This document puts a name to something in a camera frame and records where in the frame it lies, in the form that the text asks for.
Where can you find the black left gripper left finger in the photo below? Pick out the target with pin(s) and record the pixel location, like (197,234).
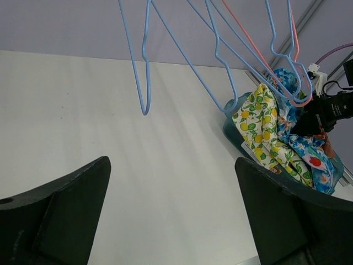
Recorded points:
(56,222)

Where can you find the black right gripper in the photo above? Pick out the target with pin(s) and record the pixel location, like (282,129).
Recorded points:
(321,114)

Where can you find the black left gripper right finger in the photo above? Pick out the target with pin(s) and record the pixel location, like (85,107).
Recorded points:
(291,223)

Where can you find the blue floral skirt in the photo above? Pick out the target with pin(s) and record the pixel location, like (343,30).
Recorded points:
(309,164)

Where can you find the lemon print skirt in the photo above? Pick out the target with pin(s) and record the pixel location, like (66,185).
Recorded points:
(256,120)

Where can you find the teal plastic basin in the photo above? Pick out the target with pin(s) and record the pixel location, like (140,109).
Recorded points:
(236,139)

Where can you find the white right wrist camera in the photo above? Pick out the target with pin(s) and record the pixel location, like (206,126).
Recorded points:
(318,77)

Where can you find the right aluminium frame post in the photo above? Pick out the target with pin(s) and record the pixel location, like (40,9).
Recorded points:
(321,27)

